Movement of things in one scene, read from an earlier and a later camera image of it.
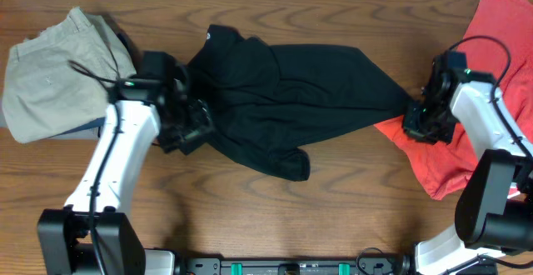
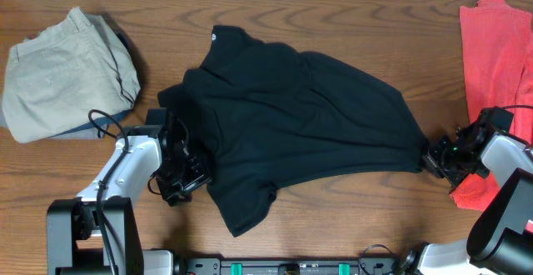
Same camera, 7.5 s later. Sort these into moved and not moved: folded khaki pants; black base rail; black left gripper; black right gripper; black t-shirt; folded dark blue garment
Moved: black t-shirt; black left gripper; black right gripper
Not moved: folded khaki pants; black base rail; folded dark blue garment
